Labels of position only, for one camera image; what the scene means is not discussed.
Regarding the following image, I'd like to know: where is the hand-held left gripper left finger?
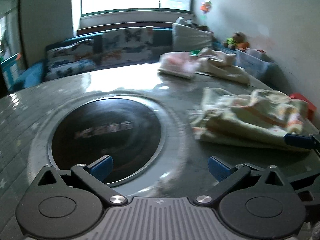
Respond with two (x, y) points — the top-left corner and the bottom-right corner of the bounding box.
(29, 154), (128, 207)

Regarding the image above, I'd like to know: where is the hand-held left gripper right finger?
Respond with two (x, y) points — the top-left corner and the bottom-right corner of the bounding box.
(194, 156), (292, 207)

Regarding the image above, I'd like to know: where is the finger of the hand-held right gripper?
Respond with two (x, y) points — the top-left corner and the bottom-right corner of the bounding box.
(284, 132), (320, 155)
(287, 172), (320, 202)

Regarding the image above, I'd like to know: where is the green printed garment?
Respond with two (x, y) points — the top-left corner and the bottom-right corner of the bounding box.
(190, 87), (310, 152)

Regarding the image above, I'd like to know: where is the round black cooktop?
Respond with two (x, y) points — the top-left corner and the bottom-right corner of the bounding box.
(51, 99), (167, 184)

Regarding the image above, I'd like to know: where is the red object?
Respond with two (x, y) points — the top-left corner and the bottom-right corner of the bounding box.
(289, 93), (317, 120)

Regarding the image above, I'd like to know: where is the clear plastic storage box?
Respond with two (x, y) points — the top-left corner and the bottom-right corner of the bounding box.
(235, 48), (278, 80)

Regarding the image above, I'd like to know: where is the cream garment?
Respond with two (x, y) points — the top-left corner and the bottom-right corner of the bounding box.
(197, 47), (250, 84)

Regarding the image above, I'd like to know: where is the plush toy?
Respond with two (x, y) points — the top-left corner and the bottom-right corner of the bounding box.
(226, 32), (250, 51)

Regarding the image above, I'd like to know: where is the teal sofa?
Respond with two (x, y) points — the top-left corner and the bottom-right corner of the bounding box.
(10, 27), (175, 92)

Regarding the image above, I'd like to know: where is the grey pillow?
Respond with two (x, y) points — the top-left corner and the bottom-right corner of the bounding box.
(172, 22), (214, 53)

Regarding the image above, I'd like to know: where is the teal plastic shelf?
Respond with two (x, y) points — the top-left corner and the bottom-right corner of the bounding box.
(0, 52), (21, 90)

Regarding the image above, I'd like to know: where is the white cloth bundle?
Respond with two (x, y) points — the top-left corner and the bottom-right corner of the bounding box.
(175, 17), (196, 27)

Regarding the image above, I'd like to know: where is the colourful pinwheel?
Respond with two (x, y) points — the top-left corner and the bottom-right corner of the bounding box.
(200, 0), (213, 25)

